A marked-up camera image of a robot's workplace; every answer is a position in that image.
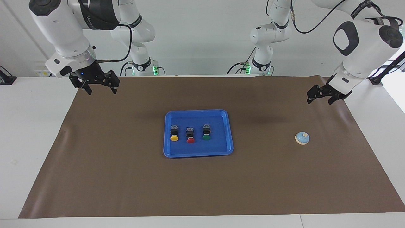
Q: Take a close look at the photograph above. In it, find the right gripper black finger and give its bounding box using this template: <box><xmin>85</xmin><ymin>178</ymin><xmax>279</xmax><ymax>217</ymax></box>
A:
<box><xmin>81</xmin><ymin>79</ymin><xmax>93</xmax><ymax>96</ymax></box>
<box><xmin>106</xmin><ymin>71</ymin><xmax>120</xmax><ymax>95</ymax></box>

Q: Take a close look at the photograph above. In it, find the light blue call bell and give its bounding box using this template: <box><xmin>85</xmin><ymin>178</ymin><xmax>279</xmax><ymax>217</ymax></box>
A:
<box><xmin>295</xmin><ymin>131</ymin><xmax>310</xmax><ymax>145</ymax></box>

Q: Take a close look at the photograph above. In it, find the blue plastic tray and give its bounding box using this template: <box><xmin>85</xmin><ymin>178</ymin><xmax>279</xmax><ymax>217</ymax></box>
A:
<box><xmin>163</xmin><ymin>110</ymin><xmax>234</xmax><ymax>158</ymax></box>

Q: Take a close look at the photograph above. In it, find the black clamp stand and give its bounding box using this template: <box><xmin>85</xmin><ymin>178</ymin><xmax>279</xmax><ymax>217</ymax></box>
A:
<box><xmin>369</xmin><ymin>52</ymin><xmax>405</xmax><ymax>86</ymax></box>

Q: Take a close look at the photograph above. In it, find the brown table mat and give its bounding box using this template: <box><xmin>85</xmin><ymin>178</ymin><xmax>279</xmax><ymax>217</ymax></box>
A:
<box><xmin>18</xmin><ymin>76</ymin><xmax>405</xmax><ymax>219</ymax></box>

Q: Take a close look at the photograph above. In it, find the black right base cable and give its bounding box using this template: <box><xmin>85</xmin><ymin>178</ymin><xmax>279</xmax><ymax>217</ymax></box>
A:
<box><xmin>120</xmin><ymin>61</ymin><xmax>134</xmax><ymax>76</ymax></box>

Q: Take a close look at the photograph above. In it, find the black base cable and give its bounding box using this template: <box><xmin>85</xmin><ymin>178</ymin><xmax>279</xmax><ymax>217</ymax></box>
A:
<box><xmin>226</xmin><ymin>47</ymin><xmax>256</xmax><ymax>75</ymax></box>
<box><xmin>120</xmin><ymin>61</ymin><xmax>134</xmax><ymax>76</ymax></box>

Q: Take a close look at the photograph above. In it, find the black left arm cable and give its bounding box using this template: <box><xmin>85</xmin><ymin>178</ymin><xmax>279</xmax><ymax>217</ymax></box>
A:
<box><xmin>290</xmin><ymin>0</ymin><xmax>347</xmax><ymax>34</ymax></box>

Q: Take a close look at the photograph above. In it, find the black desk mount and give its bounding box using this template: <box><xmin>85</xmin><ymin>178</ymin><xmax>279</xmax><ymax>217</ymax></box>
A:
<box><xmin>0</xmin><ymin>66</ymin><xmax>17</xmax><ymax>86</ymax></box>

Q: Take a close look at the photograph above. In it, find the black left base cable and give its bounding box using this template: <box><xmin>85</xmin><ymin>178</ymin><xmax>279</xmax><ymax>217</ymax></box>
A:
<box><xmin>226</xmin><ymin>47</ymin><xmax>256</xmax><ymax>75</ymax></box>

